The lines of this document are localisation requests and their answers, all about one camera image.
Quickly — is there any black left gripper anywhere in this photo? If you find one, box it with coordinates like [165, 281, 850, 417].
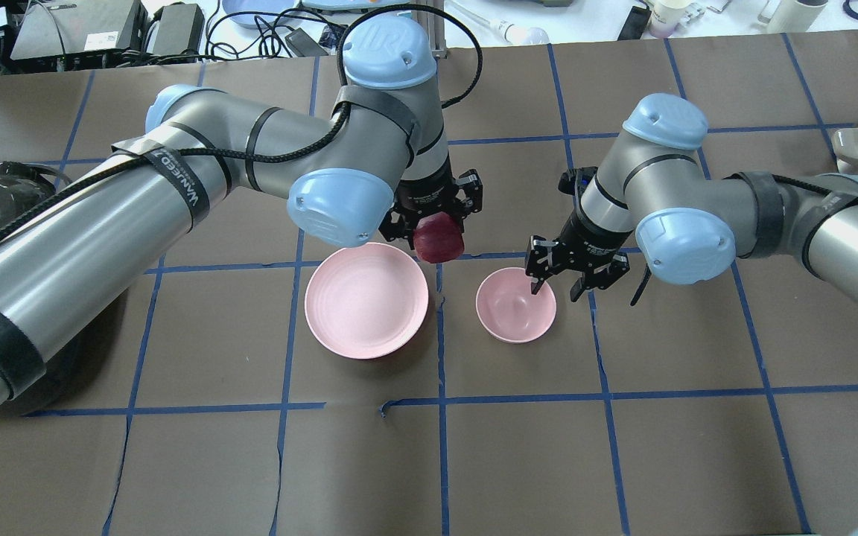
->
[378, 157, 484, 250]

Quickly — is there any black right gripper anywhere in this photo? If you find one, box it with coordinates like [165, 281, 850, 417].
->
[524, 209, 630, 303]

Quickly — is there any red apple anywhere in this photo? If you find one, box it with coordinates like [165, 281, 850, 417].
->
[413, 211, 465, 264]

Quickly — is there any pink bowl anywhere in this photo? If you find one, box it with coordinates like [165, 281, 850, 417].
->
[474, 267, 557, 344]

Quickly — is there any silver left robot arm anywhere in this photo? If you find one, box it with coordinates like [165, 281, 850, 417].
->
[0, 4, 481, 406]

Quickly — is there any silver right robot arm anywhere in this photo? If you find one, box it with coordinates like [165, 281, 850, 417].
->
[524, 94, 858, 303]

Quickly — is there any pink plate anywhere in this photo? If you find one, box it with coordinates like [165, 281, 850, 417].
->
[304, 243, 429, 360]

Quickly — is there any blue plate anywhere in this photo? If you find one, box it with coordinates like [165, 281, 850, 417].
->
[221, 0, 301, 28]

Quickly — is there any white light bulb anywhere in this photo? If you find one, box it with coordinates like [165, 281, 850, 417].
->
[494, 21, 551, 45]

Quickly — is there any black power adapter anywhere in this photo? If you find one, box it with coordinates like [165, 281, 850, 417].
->
[284, 28, 329, 57]

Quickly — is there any black phone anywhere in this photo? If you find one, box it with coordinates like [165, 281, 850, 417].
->
[617, 6, 652, 41]

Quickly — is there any white paper cup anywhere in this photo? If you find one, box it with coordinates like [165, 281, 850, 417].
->
[648, 0, 694, 39]

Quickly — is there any black electronics box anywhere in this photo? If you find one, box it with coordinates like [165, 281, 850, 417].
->
[10, 1, 147, 61]

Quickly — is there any aluminium frame post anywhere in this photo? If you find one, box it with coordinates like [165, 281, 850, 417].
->
[410, 1, 448, 59]

